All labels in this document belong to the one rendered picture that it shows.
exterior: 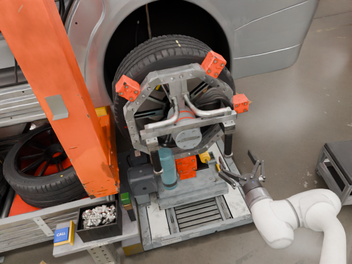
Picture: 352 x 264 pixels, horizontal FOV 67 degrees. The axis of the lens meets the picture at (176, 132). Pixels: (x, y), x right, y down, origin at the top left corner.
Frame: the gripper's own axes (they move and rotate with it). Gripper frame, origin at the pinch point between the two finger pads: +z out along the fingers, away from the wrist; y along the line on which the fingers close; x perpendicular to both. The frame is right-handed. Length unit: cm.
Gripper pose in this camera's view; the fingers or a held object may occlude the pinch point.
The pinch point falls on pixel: (234, 156)
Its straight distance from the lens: 121.3
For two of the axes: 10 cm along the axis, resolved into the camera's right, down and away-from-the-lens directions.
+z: -2.1, -6.2, 7.5
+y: 9.7, -2.1, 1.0
